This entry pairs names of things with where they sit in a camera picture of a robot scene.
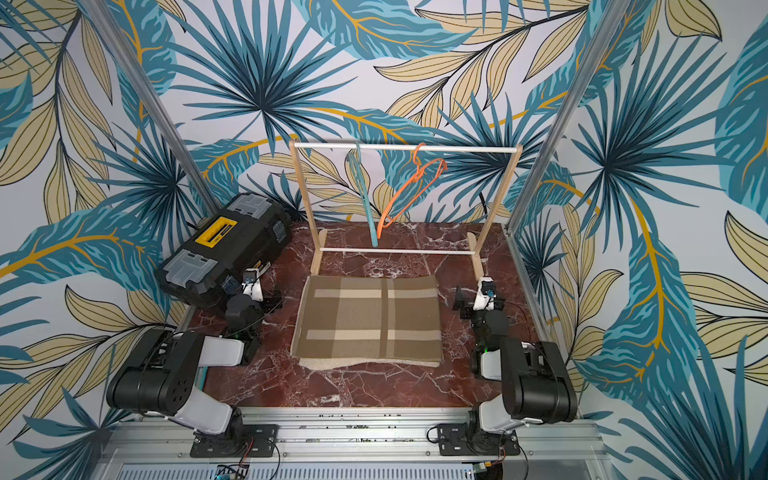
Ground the brown plaid scarf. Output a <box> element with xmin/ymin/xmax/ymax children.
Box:
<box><xmin>290</xmin><ymin>275</ymin><xmax>443</xmax><ymax>370</ymax></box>

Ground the orange plastic hanger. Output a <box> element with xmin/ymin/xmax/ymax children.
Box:
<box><xmin>376</xmin><ymin>143</ymin><xmax>447</xmax><ymax>239</ymax></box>

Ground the teal plastic hanger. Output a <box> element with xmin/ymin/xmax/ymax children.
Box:
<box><xmin>347</xmin><ymin>142</ymin><xmax>378</xmax><ymax>248</ymax></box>

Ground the beige wool scarf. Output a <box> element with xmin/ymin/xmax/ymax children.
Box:
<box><xmin>299</xmin><ymin>358</ymin><xmax>442</xmax><ymax>371</ymax></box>

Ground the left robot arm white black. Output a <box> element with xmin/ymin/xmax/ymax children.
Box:
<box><xmin>106</xmin><ymin>280</ymin><xmax>283</xmax><ymax>458</ymax></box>

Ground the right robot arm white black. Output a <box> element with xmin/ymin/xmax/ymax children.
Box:
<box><xmin>440</xmin><ymin>278</ymin><xmax>578</xmax><ymax>454</ymax></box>

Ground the black yellow toolbox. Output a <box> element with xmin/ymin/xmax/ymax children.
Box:
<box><xmin>154</xmin><ymin>193</ymin><xmax>292</xmax><ymax>315</ymax></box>

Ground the wooden clothes rack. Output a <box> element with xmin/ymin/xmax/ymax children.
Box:
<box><xmin>289</xmin><ymin>140</ymin><xmax>523</xmax><ymax>280</ymax></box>

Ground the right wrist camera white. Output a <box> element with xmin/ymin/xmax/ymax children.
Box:
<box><xmin>473</xmin><ymin>277</ymin><xmax>498</xmax><ymax>311</ymax></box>

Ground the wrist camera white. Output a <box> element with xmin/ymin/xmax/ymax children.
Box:
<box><xmin>473</xmin><ymin>277</ymin><xmax>498</xmax><ymax>311</ymax></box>
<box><xmin>242</xmin><ymin>268</ymin><xmax>264</xmax><ymax>302</ymax></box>

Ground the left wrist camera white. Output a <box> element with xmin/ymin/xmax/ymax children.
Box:
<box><xmin>242</xmin><ymin>268</ymin><xmax>264</xmax><ymax>302</ymax></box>

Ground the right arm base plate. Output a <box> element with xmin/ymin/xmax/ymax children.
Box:
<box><xmin>427</xmin><ymin>423</ymin><xmax>521</xmax><ymax>457</ymax></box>

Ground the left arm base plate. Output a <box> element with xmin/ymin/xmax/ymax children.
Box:
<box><xmin>190</xmin><ymin>424</ymin><xmax>279</xmax><ymax>459</ymax></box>

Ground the right aluminium frame post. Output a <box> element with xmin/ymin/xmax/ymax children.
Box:
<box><xmin>507</xmin><ymin>0</ymin><xmax>630</xmax><ymax>238</ymax></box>

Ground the aluminium frame post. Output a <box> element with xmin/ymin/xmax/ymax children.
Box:
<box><xmin>507</xmin><ymin>0</ymin><xmax>630</xmax><ymax>238</ymax></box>
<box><xmin>80</xmin><ymin>0</ymin><xmax>221</xmax><ymax>215</ymax></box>

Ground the aluminium frame rail front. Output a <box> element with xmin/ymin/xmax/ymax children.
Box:
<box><xmin>91</xmin><ymin>407</ymin><xmax>616</xmax><ymax>479</ymax></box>

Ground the left aluminium frame post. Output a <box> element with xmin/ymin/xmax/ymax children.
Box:
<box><xmin>80</xmin><ymin>0</ymin><xmax>221</xmax><ymax>215</ymax></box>

